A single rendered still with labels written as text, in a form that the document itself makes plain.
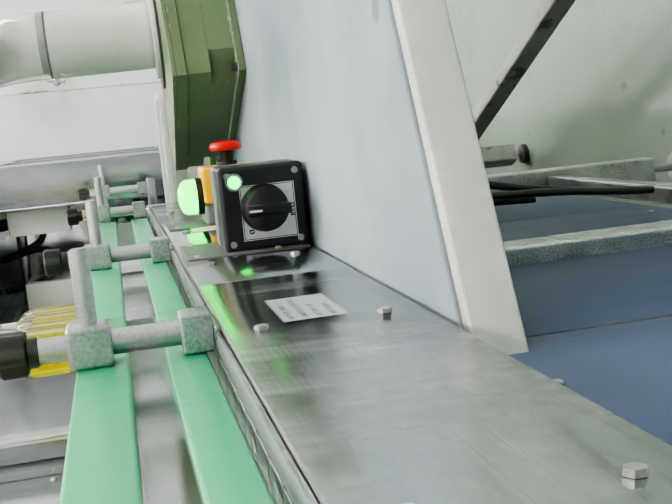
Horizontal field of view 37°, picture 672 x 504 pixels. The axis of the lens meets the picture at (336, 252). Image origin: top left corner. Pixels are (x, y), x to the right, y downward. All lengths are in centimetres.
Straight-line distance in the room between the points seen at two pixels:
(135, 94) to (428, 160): 471
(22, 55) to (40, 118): 381
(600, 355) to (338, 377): 16
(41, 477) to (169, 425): 93
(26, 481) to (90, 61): 58
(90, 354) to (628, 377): 31
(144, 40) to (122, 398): 97
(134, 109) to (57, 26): 381
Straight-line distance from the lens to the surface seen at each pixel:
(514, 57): 189
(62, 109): 529
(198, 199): 125
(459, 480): 34
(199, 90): 134
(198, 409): 52
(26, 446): 145
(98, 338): 63
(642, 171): 176
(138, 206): 168
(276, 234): 96
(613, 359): 55
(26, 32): 149
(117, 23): 148
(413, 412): 41
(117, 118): 528
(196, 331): 63
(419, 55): 63
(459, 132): 61
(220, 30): 133
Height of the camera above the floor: 93
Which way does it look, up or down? 12 degrees down
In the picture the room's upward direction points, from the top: 97 degrees counter-clockwise
